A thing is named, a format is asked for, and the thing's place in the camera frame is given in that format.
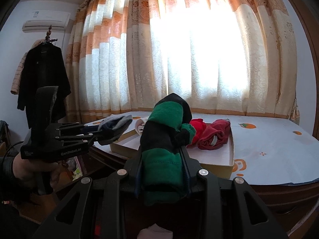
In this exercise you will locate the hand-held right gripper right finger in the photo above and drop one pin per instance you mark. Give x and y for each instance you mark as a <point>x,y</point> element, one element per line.
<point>190,163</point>

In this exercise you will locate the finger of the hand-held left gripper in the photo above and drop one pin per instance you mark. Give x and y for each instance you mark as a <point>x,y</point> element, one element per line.
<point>79,127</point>
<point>82,139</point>

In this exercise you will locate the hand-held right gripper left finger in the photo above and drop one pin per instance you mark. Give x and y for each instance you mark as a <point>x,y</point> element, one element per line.
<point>134,165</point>

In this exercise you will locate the shallow cardboard box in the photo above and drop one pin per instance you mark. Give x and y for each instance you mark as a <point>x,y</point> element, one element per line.
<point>214,159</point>

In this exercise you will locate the bright red sock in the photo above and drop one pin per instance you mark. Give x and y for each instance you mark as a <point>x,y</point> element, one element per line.
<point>198,128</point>

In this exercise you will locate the grey sock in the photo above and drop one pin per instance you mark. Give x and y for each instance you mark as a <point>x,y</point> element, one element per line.
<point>117,127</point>

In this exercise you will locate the pale pink underwear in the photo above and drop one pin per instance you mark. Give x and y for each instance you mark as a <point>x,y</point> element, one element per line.
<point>140,127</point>

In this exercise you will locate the dark red sock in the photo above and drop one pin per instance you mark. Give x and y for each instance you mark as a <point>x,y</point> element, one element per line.
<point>216,134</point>

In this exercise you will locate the green and black sock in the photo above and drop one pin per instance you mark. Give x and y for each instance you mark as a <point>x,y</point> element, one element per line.
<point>162,119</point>

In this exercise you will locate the person's left forearm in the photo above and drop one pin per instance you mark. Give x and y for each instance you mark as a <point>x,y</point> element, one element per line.
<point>6,176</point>

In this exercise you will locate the person's left hand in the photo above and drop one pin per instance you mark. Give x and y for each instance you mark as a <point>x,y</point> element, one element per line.
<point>27,169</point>

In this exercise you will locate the green printed bag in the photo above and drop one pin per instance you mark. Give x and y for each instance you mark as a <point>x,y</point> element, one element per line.
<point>77,174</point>

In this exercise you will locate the dark grey cloth bundle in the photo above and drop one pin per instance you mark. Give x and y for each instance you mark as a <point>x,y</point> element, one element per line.
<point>3,132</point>

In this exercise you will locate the black coat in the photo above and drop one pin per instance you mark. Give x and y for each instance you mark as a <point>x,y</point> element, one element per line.
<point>42,74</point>

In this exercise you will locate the orange beige patterned curtain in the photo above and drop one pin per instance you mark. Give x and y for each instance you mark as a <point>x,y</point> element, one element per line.
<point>124,79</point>

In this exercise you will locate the beige puffer jacket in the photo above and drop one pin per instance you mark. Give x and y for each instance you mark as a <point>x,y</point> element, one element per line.
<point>18,74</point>

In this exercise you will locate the white orange-printed table cover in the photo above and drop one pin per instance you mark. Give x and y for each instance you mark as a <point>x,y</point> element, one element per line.
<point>269,142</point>

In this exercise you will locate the wooden coat stand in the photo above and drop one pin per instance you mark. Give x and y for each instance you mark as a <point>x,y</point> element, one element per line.
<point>49,33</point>

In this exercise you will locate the dark wooden desk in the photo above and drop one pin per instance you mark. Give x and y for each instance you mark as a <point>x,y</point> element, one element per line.
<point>286,196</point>

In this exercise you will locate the white air conditioner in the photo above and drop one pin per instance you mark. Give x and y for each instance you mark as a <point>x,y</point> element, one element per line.
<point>47,20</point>

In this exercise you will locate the curtain tieback tassel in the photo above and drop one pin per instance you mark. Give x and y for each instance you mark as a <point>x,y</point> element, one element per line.
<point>295,112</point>

